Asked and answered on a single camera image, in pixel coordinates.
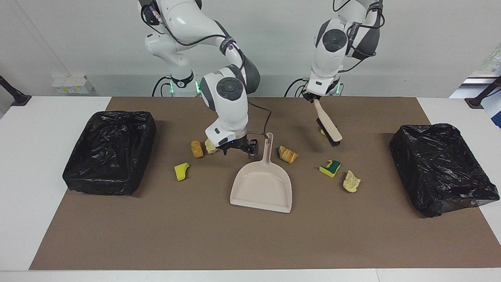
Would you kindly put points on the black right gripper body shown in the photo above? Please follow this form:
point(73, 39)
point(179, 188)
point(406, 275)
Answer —
point(235, 145)

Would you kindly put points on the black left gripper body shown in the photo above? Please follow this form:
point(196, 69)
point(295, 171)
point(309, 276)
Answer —
point(315, 94)

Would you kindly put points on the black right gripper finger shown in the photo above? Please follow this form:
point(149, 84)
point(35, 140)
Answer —
point(252, 148)
point(224, 149)

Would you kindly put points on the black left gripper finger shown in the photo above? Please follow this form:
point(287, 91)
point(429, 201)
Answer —
point(308, 98)
point(323, 97)

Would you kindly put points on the pale tan bread piece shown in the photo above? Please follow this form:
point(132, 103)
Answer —
point(210, 148)

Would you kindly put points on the beige hand brush black bristles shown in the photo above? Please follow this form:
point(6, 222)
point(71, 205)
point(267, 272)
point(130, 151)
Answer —
point(328, 125)

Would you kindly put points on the striped orange croissant piece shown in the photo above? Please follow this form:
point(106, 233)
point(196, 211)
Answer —
point(287, 155)

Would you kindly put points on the beige plastic dustpan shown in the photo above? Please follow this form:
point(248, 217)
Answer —
point(260, 188)

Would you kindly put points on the notched green yellow sponge piece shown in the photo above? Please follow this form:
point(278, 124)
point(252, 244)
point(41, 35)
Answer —
point(328, 170)

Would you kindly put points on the pale yellow bread piece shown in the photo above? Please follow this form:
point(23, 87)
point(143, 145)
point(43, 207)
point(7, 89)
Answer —
point(351, 182)

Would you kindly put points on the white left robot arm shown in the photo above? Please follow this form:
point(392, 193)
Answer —
point(332, 58)

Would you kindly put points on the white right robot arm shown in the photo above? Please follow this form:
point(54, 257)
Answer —
point(231, 105)

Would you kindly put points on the black bag lined bin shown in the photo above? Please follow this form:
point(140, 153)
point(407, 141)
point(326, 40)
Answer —
point(109, 156)
point(438, 172)

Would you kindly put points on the orange brown bread piece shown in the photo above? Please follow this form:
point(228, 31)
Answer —
point(197, 149)

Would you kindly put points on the brown table mat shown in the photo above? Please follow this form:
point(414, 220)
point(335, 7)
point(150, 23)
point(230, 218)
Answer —
point(250, 243)

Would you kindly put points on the black stand foot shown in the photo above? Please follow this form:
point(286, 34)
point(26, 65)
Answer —
point(19, 100)
point(475, 102)

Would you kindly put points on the blue panel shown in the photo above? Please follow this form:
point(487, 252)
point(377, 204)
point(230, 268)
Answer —
point(495, 115)

